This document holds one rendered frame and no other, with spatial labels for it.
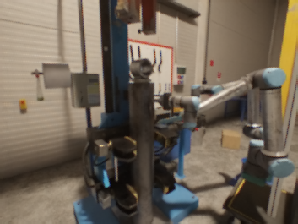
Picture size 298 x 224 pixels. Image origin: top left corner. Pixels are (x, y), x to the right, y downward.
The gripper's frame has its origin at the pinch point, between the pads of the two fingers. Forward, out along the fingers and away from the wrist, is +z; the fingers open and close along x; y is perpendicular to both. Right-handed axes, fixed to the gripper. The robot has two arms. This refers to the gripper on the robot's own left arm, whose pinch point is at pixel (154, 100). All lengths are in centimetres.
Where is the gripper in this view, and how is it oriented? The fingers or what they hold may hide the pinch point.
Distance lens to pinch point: 117.3
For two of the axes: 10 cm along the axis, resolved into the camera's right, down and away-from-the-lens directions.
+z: -8.6, -1.0, 5.1
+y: -5.2, 1.7, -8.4
